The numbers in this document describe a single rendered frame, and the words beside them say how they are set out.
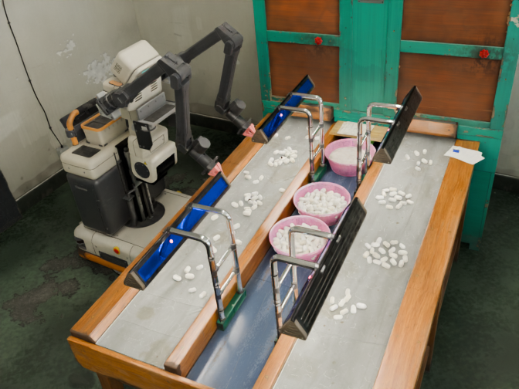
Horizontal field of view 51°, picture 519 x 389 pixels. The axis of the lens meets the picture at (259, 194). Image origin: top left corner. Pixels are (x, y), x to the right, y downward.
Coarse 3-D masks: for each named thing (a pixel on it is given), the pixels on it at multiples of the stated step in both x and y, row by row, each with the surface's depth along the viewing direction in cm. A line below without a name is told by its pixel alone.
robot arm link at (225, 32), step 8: (224, 24) 258; (216, 32) 258; (224, 32) 255; (232, 32) 258; (200, 40) 267; (208, 40) 264; (216, 40) 261; (224, 40) 258; (232, 40) 255; (240, 40) 259; (192, 48) 271; (200, 48) 269; (208, 48) 268; (184, 56) 276; (192, 56) 274
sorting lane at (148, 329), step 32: (288, 128) 318; (256, 160) 292; (224, 224) 249; (256, 224) 247; (192, 256) 233; (160, 288) 219; (128, 320) 206; (160, 320) 205; (192, 320) 204; (128, 352) 194; (160, 352) 193
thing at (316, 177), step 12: (300, 96) 267; (312, 96) 264; (288, 108) 256; (300, 108) 254; (312, 120) 255; (312, 132) 259; (312, 144) 262; (312, 156) 266; (312, 168) 270; (324, 168) 288; (312, 180) 274
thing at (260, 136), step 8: (304, 80) 282; (296, 88) 275; (304, 88) 281; (312, 88) 286; (288, 96) 267; (280, 104) 261; (288, 104) 266; (296, 104) 271; (280, 112) 259; (288, 112) 264; (272, 120) 252; (280, 120) 257; (264, 128) 246; (272, 128) 250; (256, 136) 245; (264, 136) 244; (272, 136) 249
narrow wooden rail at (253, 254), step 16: (304, 176) 271; (288, 192) 261; (288, 208) 256; (272, 224) 243; (256, 240) 234; (240, 256) 227; (256, 256) 231; (240, 272) 219; (208, 304) 206; (224, 304) 209; (208, 320) 200; (192, 336) 194; (208, 336) 201; (176, 352) 189; (192, 352) 192; (176, 368) 184
